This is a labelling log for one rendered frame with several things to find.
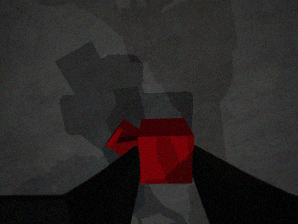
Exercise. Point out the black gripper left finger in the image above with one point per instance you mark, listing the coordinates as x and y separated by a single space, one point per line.
106 198

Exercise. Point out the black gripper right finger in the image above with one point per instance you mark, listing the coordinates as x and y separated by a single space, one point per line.
232 196

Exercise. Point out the red cube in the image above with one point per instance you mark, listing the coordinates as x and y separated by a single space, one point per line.
166 151
126 141
124 126

